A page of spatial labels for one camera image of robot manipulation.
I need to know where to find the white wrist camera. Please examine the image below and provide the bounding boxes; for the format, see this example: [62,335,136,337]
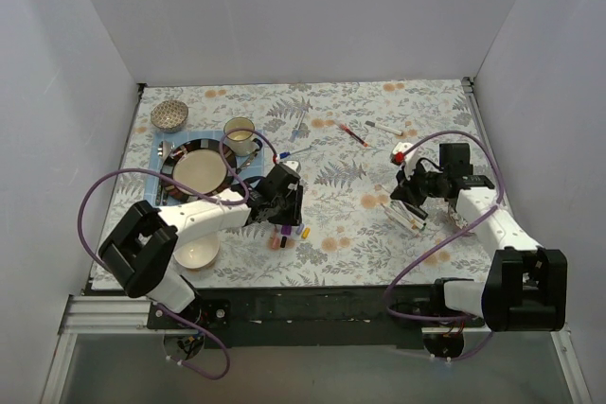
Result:
[277,160,301,173]
[390,142,419,180]

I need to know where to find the cream mug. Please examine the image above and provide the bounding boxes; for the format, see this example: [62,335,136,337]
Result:
[223,117,262,157]

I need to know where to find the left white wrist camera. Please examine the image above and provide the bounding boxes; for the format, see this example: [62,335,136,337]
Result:
[277,160,301,173]

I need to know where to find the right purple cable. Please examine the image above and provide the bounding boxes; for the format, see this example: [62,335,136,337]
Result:
[385,131,504,361]

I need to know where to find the light blue pen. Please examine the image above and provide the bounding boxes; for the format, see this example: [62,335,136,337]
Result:
[289,110,307,142]

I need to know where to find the grey cap marker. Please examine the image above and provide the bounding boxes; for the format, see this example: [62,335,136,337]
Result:
[365,120,403,136]

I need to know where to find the blue checkered placemat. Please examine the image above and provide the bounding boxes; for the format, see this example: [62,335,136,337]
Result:
[141,128,265,220]

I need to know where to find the purple cable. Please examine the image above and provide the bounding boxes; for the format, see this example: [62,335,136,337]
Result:
[385,131,504,361]
[78,128,280,380]

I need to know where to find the orange cap marker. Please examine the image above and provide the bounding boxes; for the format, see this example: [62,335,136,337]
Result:
[388,208,424,233]

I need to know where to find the patterned grey bowl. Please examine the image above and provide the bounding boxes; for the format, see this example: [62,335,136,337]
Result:
[151,99,189,133]

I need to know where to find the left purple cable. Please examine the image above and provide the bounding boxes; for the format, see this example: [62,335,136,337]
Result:
[78,128,280,380]

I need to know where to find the aluminium frame rail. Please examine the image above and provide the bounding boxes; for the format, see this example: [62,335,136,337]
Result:
[60,288,566,333]

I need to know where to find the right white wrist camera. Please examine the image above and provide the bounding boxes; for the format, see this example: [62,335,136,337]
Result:
[390,142,419,180]

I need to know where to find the purple cap marker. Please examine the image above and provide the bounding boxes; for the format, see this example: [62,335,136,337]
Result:
[403,202,428,220]

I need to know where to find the floral dark bowl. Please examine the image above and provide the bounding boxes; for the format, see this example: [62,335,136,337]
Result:
[447,205,469,231]

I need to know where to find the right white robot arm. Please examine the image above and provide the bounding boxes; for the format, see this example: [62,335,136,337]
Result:
[390,143,567,332]

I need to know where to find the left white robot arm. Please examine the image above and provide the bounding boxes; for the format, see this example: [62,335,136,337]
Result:
[98,161,304,328]

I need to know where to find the blue cap pen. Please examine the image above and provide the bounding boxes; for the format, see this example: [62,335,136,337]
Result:
[278,146,313,160]

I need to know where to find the yellow cap marker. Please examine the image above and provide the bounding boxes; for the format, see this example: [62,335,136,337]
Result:
[396,210,426,231]

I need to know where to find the plain cream bowl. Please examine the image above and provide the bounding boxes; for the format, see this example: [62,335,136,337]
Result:
[173,234,221,270]

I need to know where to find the floral tablecloth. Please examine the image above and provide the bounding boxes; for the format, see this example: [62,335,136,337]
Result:
[105,79,490,288]

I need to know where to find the dark rimmed plate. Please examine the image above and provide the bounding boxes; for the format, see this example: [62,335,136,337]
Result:
[160,138,234,196]

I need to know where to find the pink cap marker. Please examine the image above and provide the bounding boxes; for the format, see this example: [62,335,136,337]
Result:
[383,207,419,234]

